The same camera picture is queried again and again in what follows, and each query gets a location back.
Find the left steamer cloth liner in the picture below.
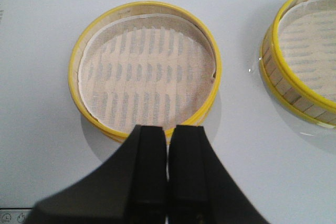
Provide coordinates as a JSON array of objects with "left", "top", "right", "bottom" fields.
[{"left": 78, "top": 14, "right": 216, "bottom": 133}]

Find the steamer cloth liner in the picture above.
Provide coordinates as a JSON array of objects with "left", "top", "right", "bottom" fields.
[
  {"left": 78, "top": 14, "right": 216, "bottom": 133},
  {"left": 278, "top": 0, "right": 335, "bottom": 101}
]

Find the bamboo steamer tier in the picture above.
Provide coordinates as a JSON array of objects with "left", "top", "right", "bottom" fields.
[
  {"left": 68, "top": 1, "right": 222, "bottom": 142},
  {"left": 260, "top": 0, "right": 335, "bottom": 129}
]

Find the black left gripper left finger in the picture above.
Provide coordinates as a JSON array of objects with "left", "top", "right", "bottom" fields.
[{"left": 25, "top": 125, "right": 166, "bottom": 223}]

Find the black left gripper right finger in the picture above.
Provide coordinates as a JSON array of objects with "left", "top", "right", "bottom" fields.
[{"left": 168, "top": 125, "right": 268, "bottom": 223}]

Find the center steamer cloth liner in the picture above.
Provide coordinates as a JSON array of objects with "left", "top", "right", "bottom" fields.
[{"left": 278, "top": 0, "right": 335, "bottom": 101}]

